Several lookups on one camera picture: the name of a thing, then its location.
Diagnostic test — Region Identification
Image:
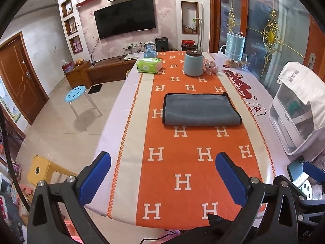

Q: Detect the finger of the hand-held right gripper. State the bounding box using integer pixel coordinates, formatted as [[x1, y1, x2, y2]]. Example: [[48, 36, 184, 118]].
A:
[[303, 161, 325, 181], [287, 159, 305, 183]]

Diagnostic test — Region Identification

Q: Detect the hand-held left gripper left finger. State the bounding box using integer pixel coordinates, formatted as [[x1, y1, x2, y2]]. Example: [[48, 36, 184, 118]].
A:
[[27, 151, 112, 244]]

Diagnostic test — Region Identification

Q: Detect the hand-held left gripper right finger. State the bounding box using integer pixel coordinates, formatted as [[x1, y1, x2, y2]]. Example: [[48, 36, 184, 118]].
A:
[[216, 152, 300, 244]]

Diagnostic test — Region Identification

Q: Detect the grey-blue towel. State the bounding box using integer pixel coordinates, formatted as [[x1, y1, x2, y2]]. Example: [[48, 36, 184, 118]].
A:
[[162, 91, 242, 127]]

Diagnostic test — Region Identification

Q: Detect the white stool with green dots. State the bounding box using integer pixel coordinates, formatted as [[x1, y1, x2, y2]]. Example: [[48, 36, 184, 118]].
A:
[[292, 175, 313, 200]]

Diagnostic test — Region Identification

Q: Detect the white countertop appliance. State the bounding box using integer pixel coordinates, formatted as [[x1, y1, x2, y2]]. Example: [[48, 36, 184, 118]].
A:
[[269, 81, 325, 156]]

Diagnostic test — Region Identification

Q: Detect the orange letter-print table runner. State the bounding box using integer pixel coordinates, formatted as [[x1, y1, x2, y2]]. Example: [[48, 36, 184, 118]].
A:
[[107, 51, 276, 230]]

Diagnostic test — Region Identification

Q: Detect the yellow plastic stool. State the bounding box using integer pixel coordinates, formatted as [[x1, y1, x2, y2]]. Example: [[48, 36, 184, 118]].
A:
[[27, 155, 79, 186]]

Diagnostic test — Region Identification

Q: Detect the pink plastic stool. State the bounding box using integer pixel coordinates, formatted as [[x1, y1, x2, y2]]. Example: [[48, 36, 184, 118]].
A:
[[60, 219, 85, 244]]

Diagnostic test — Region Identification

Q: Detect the white red-print tablecloth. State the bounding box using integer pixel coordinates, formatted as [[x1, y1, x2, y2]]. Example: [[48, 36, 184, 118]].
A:
[[84, 51, 292, 216]]

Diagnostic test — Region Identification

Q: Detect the blue round stool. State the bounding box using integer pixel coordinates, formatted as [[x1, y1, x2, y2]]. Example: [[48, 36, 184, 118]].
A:
[[65, 85, 103, 121]]

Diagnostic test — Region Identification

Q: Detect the white cloth cover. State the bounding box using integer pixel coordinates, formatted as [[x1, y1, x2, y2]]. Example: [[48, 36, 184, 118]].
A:
[[277, 61, 325, 133]]

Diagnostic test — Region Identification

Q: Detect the wooden television cabinet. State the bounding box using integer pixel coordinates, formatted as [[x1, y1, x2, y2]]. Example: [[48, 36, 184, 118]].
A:
[[63, 53, 146, 89]]

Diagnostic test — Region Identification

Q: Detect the red tissue packet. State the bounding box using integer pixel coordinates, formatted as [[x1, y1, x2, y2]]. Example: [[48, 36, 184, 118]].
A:
[[62, 60, 74, 74]]

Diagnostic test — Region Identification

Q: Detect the pink plush toy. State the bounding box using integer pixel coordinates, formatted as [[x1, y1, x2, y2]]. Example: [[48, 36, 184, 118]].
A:
[[203, 58, 219, 75]]

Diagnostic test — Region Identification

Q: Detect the clear glass cup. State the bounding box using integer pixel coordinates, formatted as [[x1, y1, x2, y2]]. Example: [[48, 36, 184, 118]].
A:
[[240, 53, 251, 71]]

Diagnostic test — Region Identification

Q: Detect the brown wooden door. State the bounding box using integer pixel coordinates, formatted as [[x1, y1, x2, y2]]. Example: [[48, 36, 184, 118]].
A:
[[0, 32, 50, 125]]

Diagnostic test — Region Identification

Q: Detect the light blue lidded jar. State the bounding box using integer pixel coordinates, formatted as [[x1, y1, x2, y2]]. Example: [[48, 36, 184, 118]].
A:
[[183, 50, 204, 76]]

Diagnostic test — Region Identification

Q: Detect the white squeeze bottle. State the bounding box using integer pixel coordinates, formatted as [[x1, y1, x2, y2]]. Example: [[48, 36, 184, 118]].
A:
[[216, 45, 229, 67]]

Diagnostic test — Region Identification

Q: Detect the green tissue box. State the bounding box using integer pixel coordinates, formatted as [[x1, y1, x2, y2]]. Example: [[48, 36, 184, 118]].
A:
[[136, 58, 163, 74]]

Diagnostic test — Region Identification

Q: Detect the light blue cylinder on wooden base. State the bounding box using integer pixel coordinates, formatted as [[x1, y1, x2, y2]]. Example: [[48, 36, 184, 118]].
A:
[[225, 33, 246, 68]]

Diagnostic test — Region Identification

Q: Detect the blue snow globe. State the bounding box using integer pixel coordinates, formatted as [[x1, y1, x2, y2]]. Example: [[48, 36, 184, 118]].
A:
[[143, 41, 158, 59]]

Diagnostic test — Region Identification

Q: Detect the dark bucket with red lid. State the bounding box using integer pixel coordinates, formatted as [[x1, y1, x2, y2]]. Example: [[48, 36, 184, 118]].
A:
[[181, 40, 198, 52]]

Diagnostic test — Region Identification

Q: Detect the gold door ornament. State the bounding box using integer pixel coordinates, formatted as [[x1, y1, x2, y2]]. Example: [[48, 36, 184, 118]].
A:
[[260, 10, 284, 44]]

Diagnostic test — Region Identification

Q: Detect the black air fryer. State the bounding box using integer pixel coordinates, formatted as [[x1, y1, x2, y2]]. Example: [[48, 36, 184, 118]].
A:
[[155, 37, 171, 52]]

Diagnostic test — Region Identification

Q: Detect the white mop pole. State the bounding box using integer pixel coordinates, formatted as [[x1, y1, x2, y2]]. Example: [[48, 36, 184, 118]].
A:
[[196, 3, 204, 51]]

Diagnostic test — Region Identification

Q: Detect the black wall television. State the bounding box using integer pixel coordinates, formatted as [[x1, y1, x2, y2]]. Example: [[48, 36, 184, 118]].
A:
[[94, 0, 156, 40]]

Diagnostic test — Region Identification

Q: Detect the red wall shelf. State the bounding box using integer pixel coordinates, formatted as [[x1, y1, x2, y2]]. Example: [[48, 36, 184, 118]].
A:
[[76, 0, 103, 8]]

